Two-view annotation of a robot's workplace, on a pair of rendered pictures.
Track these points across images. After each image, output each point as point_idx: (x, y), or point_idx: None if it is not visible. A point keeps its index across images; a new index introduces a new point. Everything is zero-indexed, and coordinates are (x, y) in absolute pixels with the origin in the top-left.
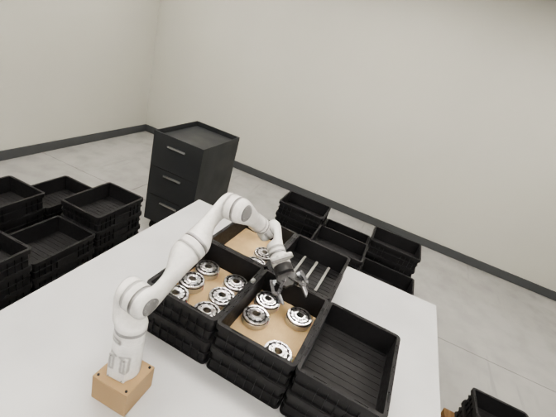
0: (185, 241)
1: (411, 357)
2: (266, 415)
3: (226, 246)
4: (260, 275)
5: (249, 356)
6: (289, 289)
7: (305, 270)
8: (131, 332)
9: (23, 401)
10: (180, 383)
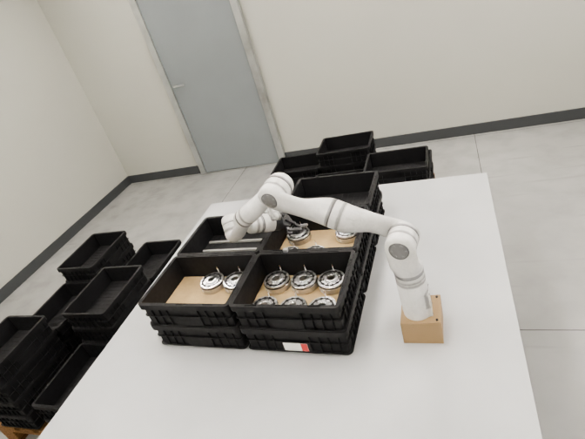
0: (342, 205)
1: None
2: (382, 251)
3: (236, 287)
4: (272, 251)
5: (364, 238)
6: (273, 239)
7: None
8: (419, 258)
9: (484, 381)
10: (390, 300)
